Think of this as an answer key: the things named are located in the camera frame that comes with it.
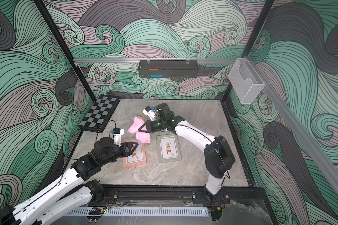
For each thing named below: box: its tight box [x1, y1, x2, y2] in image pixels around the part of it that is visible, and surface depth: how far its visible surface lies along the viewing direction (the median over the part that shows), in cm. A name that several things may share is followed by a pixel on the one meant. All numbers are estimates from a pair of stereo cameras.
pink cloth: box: [127, 116, 151, 144], surface depth 76 cm
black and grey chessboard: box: [77, 95, 121, 134], surface depth 109 cm
